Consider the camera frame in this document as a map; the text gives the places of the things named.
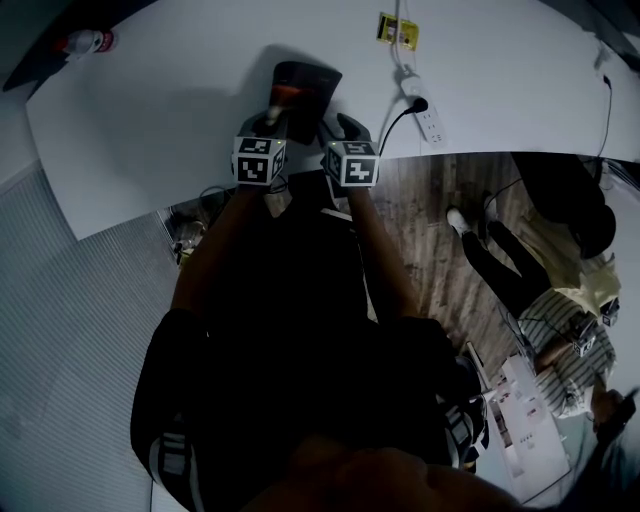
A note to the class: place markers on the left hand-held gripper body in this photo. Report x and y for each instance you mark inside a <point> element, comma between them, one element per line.
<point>257,167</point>

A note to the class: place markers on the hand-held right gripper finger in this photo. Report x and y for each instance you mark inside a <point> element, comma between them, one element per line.
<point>327,134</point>
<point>360,134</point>

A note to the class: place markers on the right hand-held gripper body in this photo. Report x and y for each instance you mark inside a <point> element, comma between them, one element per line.
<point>357,170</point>

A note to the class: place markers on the dark printed mouse pad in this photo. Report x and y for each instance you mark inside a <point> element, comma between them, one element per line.
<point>307,95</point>

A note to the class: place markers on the person's left forearm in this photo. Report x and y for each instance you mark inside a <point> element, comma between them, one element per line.
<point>215,250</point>

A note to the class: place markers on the person's right forearm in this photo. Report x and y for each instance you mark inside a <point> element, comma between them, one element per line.
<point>382,255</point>

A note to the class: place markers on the white power strip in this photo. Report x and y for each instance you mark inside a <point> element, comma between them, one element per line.
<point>425,112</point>

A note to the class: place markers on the small waste bin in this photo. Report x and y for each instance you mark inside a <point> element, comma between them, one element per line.
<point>187,242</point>

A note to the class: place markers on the yellow sachet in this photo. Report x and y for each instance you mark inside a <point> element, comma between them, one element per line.
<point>409,35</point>
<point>387,27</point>

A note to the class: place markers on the clear plastic water bottle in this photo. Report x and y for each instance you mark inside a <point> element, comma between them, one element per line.
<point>87,42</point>

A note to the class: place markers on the person's black clothing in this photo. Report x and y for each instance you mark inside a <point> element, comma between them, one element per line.
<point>290,350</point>

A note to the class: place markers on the dark desk partition panel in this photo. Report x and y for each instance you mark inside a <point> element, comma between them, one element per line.
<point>25,55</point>

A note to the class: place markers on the pale yellow cloth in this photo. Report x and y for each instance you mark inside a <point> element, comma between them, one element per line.
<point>595,290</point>

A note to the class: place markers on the white printed paper sheet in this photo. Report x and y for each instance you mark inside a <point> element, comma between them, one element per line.
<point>530,430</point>

